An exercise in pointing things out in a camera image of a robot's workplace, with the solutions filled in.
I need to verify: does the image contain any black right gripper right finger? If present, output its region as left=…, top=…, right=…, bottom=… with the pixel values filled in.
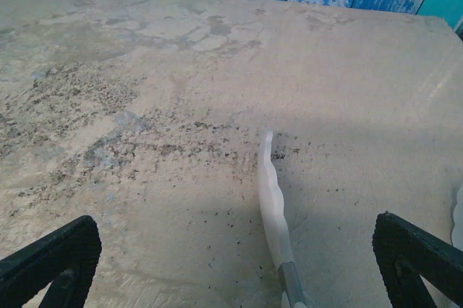
left=372, top=211, right=463, bottom=308

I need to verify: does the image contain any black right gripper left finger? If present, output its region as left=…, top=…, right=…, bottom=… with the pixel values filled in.
left=0, top=215, right=103, bottom=308

